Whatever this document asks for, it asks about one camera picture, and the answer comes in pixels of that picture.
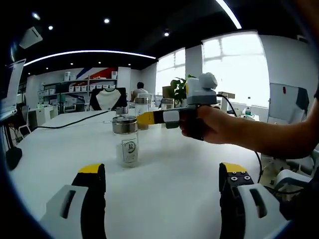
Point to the white grey office chair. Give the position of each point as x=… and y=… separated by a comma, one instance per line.
x=291, y=179

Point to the straight ceiling light strip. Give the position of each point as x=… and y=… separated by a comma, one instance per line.
x=229, y=13

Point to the wooden box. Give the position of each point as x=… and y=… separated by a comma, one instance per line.
x=228, y=95

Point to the white black raglan shirt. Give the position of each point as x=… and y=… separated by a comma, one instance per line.
x=108, y=98

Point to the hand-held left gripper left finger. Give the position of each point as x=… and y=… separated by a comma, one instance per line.
x=74, y=211

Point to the narrow bright window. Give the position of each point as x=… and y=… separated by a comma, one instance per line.
x=169, y=72

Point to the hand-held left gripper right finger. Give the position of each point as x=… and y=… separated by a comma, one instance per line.
x=249, y=211

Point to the wide bright window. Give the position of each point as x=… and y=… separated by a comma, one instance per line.
x=234, y=67

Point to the person's right hand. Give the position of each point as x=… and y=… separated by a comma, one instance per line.
x=214, y=127

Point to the white mesh chair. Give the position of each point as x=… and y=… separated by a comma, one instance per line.
x=144, y=95

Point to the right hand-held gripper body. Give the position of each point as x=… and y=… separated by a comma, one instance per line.
x=202, y=98

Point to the brown cardboard box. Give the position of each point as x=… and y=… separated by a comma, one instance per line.
x=166, y=92

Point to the row of white storage boxes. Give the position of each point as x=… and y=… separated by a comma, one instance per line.
x=82, y=87

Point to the large green potted plant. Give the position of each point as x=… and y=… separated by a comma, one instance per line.
x=180, y=90

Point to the grey storage shelf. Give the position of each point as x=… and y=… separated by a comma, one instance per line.
x=77, y=81

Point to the ceiling air conditioner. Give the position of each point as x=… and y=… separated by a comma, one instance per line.
x=31, y=37

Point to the tall brown-grain seasoning bottle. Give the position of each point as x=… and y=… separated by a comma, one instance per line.
x=142, y=107

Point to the curved ceiling light strip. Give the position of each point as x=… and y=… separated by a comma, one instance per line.
x=87, y=51

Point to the short white-grain seasoning bottle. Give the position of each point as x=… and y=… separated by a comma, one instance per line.
x=125, y=149

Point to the short beige-grain seasoning bottle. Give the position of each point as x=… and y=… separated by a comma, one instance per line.
x=122, y=110

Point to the white whiteboard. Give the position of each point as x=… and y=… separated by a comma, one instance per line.
x=281, y=104

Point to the dark hanging jacket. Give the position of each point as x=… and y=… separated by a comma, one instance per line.
x=301, y=98

